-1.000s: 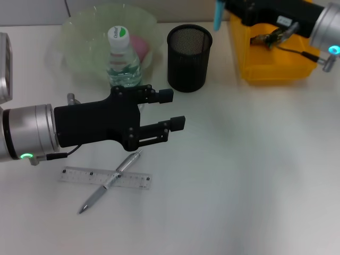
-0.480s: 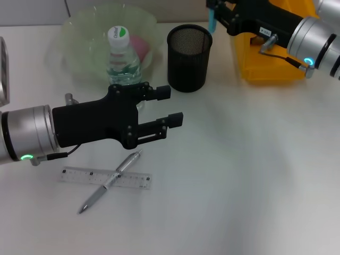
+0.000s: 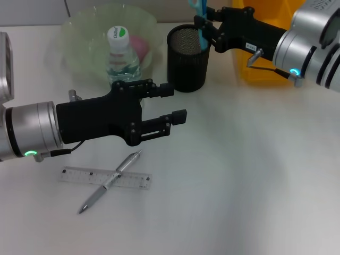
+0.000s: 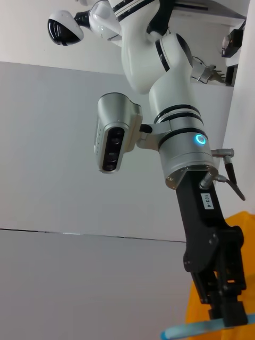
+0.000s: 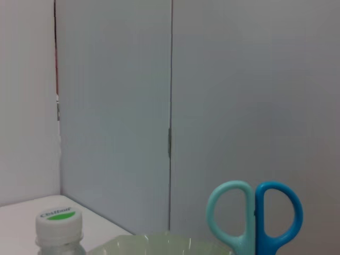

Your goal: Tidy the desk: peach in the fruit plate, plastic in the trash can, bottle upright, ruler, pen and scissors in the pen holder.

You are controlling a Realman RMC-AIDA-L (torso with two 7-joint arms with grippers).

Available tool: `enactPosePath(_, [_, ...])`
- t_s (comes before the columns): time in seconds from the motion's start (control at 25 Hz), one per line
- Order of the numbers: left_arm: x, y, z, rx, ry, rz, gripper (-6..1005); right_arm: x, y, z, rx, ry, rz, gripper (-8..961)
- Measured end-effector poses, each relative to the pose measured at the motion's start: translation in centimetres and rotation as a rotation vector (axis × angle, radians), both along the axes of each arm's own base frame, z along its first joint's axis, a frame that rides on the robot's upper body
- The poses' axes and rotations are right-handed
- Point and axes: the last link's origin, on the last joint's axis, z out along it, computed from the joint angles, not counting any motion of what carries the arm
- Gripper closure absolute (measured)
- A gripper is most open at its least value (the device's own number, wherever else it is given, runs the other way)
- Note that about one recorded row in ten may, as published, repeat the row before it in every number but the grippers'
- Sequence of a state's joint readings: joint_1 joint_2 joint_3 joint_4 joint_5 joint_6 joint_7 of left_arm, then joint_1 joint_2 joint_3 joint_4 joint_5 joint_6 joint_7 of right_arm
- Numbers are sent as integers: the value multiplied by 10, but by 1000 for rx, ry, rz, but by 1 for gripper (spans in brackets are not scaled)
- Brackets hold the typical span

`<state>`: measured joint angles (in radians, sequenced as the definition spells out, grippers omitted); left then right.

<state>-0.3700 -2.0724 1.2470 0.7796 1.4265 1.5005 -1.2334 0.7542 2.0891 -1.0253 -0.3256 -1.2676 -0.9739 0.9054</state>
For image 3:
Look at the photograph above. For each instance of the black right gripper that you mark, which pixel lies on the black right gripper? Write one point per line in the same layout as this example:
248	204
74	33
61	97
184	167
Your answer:
247	32

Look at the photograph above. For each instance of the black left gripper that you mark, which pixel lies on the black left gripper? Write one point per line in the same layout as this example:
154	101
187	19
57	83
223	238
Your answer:
98	119

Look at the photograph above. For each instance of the blue scissors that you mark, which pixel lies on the blue scissors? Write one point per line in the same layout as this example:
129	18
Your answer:
203	40

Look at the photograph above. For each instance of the clear water bottle green label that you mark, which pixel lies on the clear water bottle green label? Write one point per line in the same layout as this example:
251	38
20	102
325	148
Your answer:
118	35

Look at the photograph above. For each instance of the silver pen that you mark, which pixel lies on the silver pen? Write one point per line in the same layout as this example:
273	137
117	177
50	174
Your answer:
98	195

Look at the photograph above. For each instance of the transparent plastic ruler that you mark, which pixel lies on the transparent plastic ruler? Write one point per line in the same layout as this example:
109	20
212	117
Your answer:
79	176

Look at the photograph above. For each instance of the black mesh pen holder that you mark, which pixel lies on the black mesh pen holder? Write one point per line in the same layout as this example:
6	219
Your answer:
186	71

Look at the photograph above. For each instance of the green translucent fruit bowl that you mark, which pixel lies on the green translucent fruit bowl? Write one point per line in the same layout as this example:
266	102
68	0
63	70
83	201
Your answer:
79	53

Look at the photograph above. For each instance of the yellow plastic bin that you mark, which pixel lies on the yellow plastic bin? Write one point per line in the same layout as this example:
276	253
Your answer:
265	77

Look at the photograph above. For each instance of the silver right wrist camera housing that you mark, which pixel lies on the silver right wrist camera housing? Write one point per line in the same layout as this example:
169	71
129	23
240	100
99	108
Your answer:
313	18

